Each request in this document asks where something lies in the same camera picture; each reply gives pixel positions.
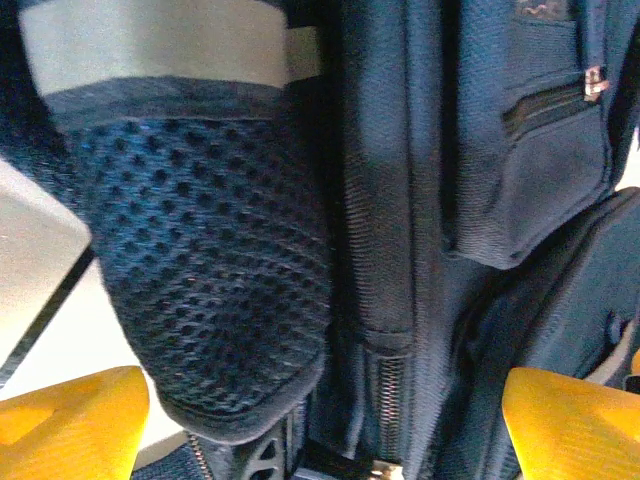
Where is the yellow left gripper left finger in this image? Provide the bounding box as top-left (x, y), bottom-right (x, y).
top-left (0, 365), bottom-right (151, 480)

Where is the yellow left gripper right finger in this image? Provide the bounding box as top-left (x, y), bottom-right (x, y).
top-left (501, 367), bottom-right (640, 480)

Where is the navy blue backpack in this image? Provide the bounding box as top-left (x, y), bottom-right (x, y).
top-left (0, 0), bottom-right (640, 480)

